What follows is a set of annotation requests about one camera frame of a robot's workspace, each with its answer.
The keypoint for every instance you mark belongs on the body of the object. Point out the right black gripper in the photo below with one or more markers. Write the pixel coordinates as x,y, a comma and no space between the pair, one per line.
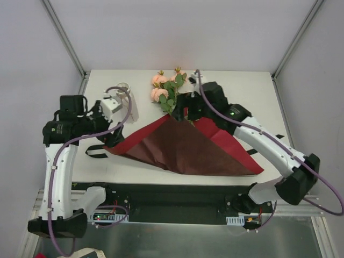
186,108

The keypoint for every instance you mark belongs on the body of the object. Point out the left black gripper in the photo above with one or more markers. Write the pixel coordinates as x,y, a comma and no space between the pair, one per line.
108,134

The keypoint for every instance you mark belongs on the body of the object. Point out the pink artificial flower bunch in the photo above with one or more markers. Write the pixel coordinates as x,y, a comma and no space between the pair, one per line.
165,90

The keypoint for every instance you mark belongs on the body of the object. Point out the black ribbon with gold print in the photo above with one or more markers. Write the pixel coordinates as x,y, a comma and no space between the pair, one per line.
96,151

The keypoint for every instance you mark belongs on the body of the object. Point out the brown red wrapping paper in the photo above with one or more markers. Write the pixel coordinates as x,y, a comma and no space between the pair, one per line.
189,149

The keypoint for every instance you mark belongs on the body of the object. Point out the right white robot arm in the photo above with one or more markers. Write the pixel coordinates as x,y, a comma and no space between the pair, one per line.
295,181

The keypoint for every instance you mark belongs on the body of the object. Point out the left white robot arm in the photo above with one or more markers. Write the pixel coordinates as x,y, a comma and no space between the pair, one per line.
58,215

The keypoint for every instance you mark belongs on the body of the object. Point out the white ribbed ceramic vase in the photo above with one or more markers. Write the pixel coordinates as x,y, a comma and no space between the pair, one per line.
134,115

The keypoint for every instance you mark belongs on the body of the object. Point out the red object at bottom edge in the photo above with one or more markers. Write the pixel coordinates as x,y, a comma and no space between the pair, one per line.
40,255

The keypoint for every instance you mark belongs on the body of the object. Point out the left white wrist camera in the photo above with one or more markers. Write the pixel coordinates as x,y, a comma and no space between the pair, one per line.
110,103

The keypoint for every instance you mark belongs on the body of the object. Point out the left aluminium frame post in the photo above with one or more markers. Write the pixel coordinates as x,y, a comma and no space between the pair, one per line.
53,16

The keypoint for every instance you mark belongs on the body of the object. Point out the aluminium frame post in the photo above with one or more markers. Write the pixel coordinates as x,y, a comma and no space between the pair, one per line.
306,23
53,16

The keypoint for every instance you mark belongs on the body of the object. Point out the left white cable duct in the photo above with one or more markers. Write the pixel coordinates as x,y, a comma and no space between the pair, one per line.
104,217

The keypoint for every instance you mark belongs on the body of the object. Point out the white cable duct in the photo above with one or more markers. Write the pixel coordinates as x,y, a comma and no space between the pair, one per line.
104,217
242,220

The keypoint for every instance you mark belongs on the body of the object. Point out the right white cable duct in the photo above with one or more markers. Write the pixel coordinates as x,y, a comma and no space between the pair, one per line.
242,220

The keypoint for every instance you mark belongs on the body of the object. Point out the right aluminium frame post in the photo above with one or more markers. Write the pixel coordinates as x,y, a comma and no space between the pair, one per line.
306,23

